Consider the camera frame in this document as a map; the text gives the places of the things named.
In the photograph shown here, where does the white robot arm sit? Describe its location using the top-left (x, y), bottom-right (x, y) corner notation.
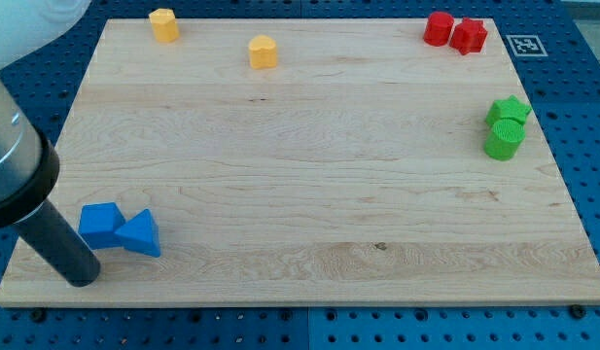
top-left (0, 0), bottom-right (90, 228)

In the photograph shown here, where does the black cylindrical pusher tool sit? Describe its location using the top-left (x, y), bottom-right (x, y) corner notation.
top-left (13, 200), bottom-right (100, 287)

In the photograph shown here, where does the yellow hexagon block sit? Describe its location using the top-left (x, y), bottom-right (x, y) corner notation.
top-left (149, 8), bottom-right (180, 43)

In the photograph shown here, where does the white fiducial marker tag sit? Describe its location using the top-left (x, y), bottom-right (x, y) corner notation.
top-left (506, 34), bottom-right (547, 57)

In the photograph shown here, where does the red cylinder block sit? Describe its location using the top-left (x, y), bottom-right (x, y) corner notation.
top-left (423, 12), bottom-right (454, 47)

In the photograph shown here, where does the blue cube block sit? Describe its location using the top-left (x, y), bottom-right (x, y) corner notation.
top-left (78, 202), bottom-right (125, 250)

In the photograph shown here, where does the red star block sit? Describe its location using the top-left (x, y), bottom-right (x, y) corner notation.
top-left (449, 17), bottom-right (488, 55)

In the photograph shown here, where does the yellow heart block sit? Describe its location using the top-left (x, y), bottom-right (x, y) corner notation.
top-left (248, 35), bottom-right (278, 69)

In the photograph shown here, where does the blue triangular block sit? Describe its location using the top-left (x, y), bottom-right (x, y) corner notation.
top-left (115, 209), bottom-right (161, 258)

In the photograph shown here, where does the green star block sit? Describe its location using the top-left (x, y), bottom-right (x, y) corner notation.
top-left (485, 95), bottom-right (532, 126)

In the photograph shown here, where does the wooden board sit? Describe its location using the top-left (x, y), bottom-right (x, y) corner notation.
top-left (0, 18), bottom-right (600, 308)

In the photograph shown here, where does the green cylinder block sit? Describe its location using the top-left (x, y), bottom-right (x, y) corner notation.
top-left (483, 119), bottom-right (526, 161)

